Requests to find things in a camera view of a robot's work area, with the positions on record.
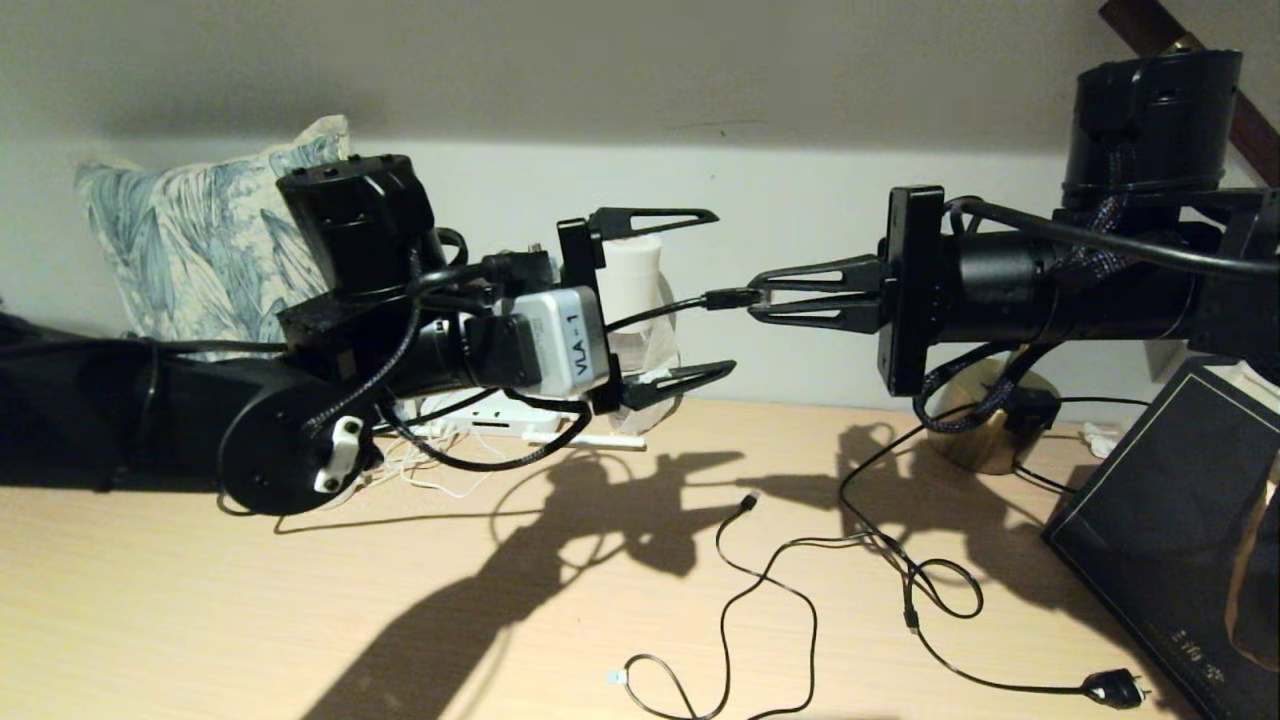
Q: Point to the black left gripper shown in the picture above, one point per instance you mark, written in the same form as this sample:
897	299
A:
578	250

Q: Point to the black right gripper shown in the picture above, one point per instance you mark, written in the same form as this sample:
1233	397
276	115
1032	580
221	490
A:
910	300

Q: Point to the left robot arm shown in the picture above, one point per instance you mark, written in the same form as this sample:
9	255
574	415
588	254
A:
100	400

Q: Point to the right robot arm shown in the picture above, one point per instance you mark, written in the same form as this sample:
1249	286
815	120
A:
1100	290

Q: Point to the white router with antennas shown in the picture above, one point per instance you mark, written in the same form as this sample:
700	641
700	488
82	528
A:
590	440

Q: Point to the black plastic cable connector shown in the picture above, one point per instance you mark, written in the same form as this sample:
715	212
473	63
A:
1025	410

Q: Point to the water bottle with paper cup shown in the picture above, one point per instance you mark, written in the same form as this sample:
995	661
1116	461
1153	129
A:
640	275

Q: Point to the clear bottle with red label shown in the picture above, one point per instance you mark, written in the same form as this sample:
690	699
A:
630	350

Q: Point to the brass desk lamp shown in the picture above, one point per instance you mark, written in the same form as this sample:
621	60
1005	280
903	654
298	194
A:
975	450

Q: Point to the black paper gift bag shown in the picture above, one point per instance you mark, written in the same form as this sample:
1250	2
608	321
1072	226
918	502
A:
1150	520

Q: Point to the white box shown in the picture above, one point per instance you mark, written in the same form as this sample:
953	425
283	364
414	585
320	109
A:
1262	380

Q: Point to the blue leaf print pillow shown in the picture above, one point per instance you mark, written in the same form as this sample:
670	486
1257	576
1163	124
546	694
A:
180	240

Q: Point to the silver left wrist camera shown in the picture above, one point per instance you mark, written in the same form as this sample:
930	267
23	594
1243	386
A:
570	340

